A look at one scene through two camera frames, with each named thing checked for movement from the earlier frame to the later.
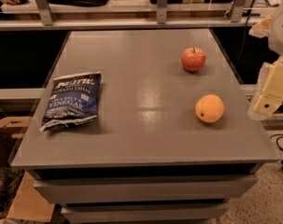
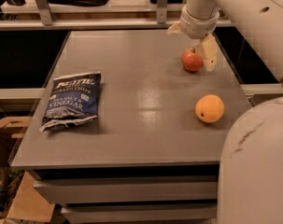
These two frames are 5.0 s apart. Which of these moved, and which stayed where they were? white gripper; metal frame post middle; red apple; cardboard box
Moved: white gripper
Stayed: cardboard box; metal frame post middle; red apple
